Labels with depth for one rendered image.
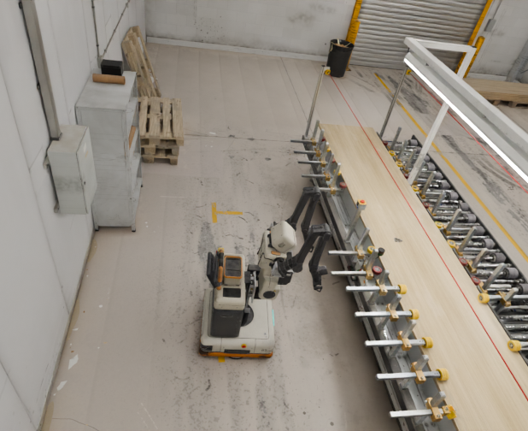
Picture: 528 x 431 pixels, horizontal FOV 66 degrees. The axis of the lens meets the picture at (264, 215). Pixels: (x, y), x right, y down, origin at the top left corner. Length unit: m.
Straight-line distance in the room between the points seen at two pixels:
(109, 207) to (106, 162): 0.59
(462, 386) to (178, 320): 2.48
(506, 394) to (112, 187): 3.92
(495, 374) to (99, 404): 3.03
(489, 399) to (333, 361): 1.39
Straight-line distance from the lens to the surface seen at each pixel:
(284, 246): 3.06
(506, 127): 2.93
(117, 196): 4.64
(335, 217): 4.43
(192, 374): 3.84
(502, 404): 3.46
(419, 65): 3.86
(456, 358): 3.48
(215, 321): 3.48
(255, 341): 3.73
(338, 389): 4.01
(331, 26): 10.76
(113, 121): 4.14
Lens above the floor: 3.41
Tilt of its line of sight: 40 degrees down
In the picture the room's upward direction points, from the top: 11 degrees clockwise
